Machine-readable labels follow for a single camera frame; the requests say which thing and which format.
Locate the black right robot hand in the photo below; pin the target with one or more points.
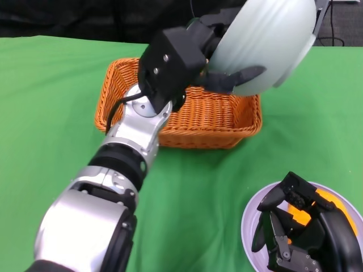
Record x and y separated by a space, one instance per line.
326 243

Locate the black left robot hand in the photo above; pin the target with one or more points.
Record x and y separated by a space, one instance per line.
173 62

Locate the striped cone-shaped bread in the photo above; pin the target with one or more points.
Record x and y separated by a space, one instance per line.
337 204

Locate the grey bowl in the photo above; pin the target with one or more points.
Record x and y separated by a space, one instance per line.
269 37

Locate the orange wicker basket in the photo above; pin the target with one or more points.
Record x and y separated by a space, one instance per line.
210 119

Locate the white round plate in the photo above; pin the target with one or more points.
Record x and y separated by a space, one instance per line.
247 226

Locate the black backdrop cloth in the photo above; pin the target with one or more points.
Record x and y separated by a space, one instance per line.
85 17

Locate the aluminium frame stand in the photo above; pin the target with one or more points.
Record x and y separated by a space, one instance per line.
321 17

